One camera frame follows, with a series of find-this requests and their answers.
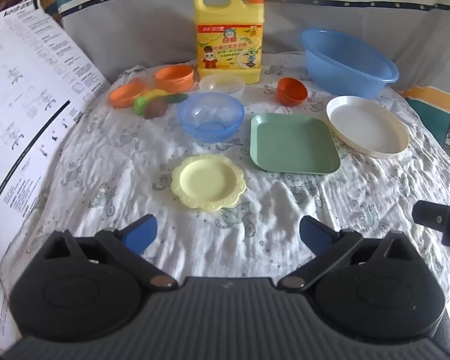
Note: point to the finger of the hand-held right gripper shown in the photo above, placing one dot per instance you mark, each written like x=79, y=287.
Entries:
x=429, y=215

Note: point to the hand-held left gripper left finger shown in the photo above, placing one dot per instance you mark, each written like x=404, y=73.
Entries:
x=140, y=232

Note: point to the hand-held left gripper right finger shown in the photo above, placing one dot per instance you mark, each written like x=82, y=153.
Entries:
x=315, y=232

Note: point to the clear plastic bowl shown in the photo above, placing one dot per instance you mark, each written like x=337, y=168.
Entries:
x=225, y=82

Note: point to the white printed blanket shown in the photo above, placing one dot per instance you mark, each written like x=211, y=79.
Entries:
x=116, y=165

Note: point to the yellow scalloped plate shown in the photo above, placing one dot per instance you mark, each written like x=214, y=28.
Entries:
x=208, y=182

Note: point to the green square plate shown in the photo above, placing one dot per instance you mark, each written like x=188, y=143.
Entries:
x=292, y=142

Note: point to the yellow green striped cloth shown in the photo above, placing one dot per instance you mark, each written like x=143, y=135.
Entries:
x=431, y=108

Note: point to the white oval plate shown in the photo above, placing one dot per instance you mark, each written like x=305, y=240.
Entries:
x=363, y=127

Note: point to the brown toy chestnut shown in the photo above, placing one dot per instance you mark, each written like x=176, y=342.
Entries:
x=155, y=109

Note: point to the blue transparent bowl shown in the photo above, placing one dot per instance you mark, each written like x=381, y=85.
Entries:
x=210, y=127

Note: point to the light green toy vegetable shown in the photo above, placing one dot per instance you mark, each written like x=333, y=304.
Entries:
x=140, y=105

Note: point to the orange toy pan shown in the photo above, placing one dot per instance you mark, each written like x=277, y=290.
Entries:
x=125, y=95

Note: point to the green toy cucumber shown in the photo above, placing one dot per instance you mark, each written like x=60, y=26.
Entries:
x=176, y=98

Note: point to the yellow toy banana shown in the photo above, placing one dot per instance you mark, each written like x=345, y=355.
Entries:
x=155, y=93

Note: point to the small orange cup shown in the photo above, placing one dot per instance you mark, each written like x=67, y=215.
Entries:
x=292, y=93

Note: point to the orange toy pot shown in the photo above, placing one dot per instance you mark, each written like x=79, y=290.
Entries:
x=172, y=80

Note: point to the large blue plastic basin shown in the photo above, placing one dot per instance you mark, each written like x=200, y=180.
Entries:
x=341, y=67

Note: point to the printed instruction sheet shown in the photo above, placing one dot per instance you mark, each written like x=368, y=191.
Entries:
x=30, y=82

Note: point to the yellow detergent bottle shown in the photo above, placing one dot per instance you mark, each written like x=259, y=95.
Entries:
x=225, y=45

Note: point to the grey teal fabric bed rail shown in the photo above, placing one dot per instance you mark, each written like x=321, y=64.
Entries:
x=135, y=33

